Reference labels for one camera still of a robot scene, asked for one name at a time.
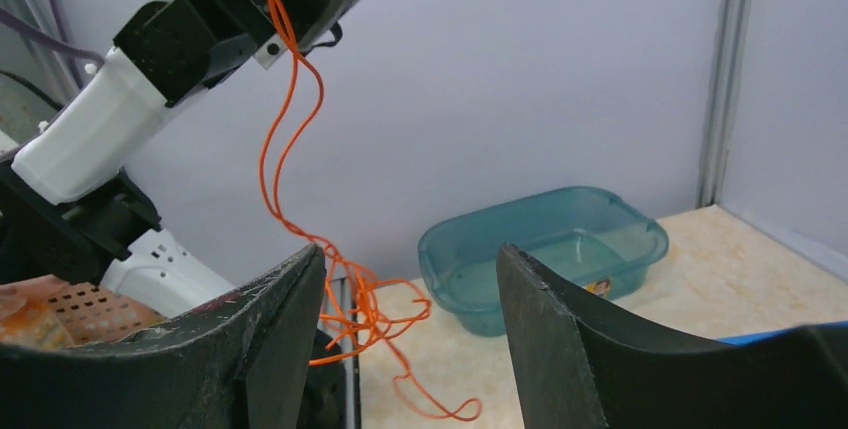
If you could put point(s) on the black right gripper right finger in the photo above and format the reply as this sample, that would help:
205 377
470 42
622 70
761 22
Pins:
580 361

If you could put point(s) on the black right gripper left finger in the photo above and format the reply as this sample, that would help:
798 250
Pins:
238 361

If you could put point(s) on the orange cable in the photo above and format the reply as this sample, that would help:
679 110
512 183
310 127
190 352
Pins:
351 309

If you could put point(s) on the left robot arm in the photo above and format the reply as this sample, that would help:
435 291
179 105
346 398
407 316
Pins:
67 209

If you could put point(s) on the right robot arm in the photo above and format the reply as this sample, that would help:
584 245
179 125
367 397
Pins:
159 274

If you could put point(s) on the teal plastic basin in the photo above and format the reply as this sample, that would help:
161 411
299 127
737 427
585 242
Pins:
587 235

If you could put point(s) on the blue plastic compartment bin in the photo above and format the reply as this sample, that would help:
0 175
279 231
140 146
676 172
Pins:
744 339

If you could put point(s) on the pink perforated basket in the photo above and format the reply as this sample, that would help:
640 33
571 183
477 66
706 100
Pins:
49 313

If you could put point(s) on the aluminium frame rail left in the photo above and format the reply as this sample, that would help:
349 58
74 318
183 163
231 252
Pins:
722 100

